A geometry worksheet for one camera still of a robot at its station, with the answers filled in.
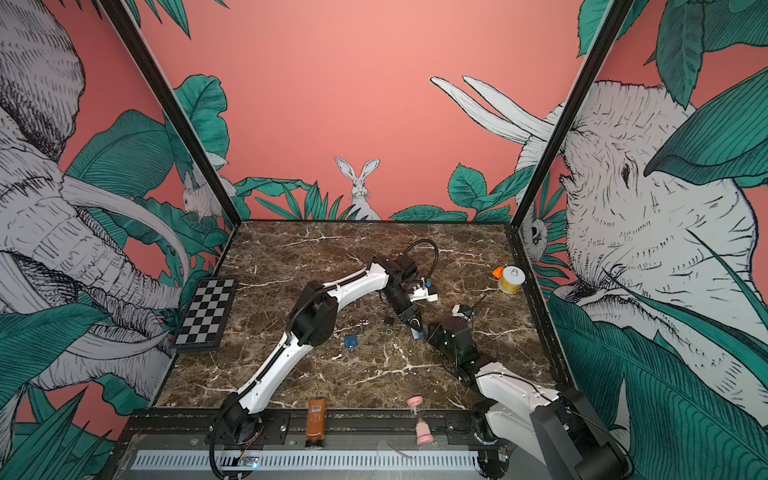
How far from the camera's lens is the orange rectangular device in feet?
2.35

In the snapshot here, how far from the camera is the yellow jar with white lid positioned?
1.00 m

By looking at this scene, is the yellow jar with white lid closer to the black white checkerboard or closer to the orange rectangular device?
the orange rectangular device

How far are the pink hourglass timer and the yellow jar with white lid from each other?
471 mm

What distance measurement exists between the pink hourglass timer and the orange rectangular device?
227 millimetres

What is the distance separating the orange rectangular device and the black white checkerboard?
37 centimetres

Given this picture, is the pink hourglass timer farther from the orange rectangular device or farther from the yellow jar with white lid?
the yellow jar with white lid

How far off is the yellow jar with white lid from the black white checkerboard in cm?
93

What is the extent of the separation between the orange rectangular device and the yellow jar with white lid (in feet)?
2.23

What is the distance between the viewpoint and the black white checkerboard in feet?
2.86

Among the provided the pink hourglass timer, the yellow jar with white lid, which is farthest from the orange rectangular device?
the yellow jar with white lid

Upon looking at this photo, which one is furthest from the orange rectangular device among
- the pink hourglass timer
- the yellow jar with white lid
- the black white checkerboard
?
the yellow jar with white lid

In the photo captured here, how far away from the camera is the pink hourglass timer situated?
72 cm
